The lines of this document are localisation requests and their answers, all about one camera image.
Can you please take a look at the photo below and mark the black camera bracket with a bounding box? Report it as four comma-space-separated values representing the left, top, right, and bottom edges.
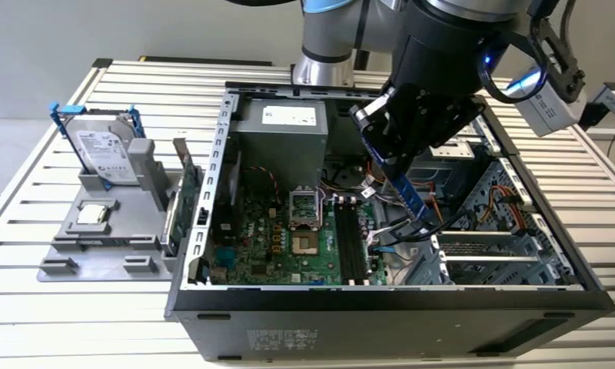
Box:
528, 15, 589, 105

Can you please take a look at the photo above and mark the green graphics card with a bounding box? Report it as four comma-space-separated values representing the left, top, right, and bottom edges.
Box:
165, 138, 207, 259

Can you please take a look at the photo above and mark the green motherboard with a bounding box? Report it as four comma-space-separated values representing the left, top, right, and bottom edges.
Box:
207, 184, 392, 288

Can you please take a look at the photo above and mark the twisted coloured fan wire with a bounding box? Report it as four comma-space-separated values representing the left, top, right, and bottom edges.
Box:
242, 165, 285, 204

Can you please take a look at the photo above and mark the silver disk bay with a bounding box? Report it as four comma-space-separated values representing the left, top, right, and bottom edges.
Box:
430, 214, 580, 288

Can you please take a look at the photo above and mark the hard disk in blue carrier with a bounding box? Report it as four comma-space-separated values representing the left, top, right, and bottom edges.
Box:
48, 101, 145, 190

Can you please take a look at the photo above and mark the grey parts rack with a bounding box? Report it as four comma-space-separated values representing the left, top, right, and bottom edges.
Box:
36, 138, 186, 284

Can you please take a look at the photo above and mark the blue data cable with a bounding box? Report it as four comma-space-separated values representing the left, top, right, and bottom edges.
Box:
370, 245, 410, 257

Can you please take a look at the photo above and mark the metal socket cover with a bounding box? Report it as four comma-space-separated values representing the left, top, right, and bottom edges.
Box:
289, 186, 323, 228

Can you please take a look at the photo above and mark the black camera cable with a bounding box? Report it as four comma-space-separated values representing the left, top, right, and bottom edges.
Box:
477, 0, 580, 105

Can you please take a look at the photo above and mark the blue expansion slot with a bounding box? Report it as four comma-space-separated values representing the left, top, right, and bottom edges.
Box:
215, 248, 237, 270

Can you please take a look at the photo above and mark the black looped cable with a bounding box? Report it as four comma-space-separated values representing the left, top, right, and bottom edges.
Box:
384, 209, 477, 245

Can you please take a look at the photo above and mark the CPU socket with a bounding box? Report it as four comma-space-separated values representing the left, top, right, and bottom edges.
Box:
290, 228, 322, 257

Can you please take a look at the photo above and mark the black PC case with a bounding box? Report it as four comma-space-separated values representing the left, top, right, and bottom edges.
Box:
163, 80, 615, 363

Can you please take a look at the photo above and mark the grey power supply unit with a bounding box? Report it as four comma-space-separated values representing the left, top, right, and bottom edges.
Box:
233, 98, 330, 189

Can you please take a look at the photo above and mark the black case fan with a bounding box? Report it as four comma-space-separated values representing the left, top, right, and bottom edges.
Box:
211, 150, 246, 249

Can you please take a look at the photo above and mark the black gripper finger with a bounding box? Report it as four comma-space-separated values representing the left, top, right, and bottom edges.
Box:
414, 91, 486, 155
352, 84, 428, 178

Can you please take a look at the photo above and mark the orange red yellow power cable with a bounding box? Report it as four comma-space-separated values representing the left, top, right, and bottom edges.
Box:
426, 190, 448, 224
474, 184, 533, 236

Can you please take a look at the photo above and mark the silver CPU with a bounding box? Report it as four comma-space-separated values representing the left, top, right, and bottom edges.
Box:
78, 204, 109, 225

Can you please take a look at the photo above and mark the black yellow bar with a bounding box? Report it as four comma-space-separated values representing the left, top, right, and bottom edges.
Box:
137, 55, 274, 66

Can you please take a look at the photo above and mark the multicolour motherboard power bundle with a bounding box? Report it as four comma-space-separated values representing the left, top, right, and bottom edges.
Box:
317, 180, 392, 207

